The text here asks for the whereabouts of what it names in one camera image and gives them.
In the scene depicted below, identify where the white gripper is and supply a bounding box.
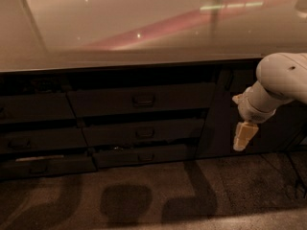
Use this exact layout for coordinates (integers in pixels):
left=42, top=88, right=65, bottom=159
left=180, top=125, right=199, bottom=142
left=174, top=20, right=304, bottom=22
left=232, top=87, right=275, bottom=151

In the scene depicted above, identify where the dark drawer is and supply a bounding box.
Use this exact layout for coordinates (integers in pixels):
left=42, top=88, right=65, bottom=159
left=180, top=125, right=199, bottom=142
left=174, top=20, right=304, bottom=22
left=0, top=154, right=96, bottom=180
left=67, top=82, right=216, bottom=117
left=0, top=128, right=86, bottom=154
left=83, top=119, right=204, bottom=147
left=93, top=144, right=197, bottom=169
left=0, top=93, right=74, bottom=124

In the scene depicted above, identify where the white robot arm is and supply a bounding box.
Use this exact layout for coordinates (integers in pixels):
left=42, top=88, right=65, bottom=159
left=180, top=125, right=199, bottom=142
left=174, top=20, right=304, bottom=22
left=232, top=53, right=307, bottom=151

